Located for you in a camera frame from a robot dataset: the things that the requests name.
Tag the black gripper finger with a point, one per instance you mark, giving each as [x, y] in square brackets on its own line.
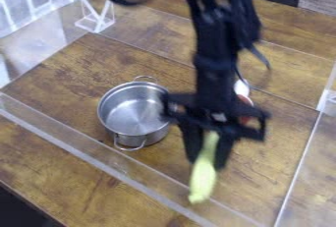
[192, 139]
[222, 149]

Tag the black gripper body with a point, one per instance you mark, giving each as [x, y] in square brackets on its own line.
[238, 121]

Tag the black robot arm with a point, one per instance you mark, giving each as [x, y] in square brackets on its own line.
[226, 27]

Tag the red toy mushroom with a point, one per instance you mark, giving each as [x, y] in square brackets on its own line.
[241, 90]

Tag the small steel pot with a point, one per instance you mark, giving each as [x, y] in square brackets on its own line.
[129, 113]

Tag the clear acrylic bracket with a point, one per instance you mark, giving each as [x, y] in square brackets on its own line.
[94, 21]

